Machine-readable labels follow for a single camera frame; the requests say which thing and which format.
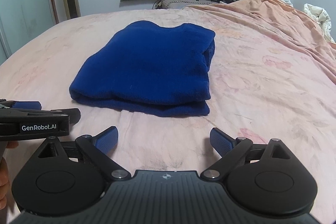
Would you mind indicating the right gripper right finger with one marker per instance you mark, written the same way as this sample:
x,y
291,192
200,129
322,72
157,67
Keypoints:
x,y
232,151

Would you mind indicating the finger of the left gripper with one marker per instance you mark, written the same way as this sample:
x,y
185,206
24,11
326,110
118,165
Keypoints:
x,y
29,105
17,116

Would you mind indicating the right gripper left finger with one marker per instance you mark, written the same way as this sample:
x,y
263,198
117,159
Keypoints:
x,y
95,149

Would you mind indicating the blue knit sweater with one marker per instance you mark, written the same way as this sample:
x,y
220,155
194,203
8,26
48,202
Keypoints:
x,y
146,68

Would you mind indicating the person's left hand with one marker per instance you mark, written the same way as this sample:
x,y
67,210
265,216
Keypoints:
x,y
5,183

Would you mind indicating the pink floral bed sheet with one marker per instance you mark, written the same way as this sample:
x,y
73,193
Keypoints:
x,y
264,84

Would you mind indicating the orange blanket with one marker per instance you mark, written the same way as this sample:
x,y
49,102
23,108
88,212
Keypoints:
x,y
282,23

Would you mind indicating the beige patterned pillow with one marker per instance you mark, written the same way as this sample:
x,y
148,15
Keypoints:
x,y
179,4

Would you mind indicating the white fluffy blanket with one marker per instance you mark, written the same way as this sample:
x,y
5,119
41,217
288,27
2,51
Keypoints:
x,y
322,18

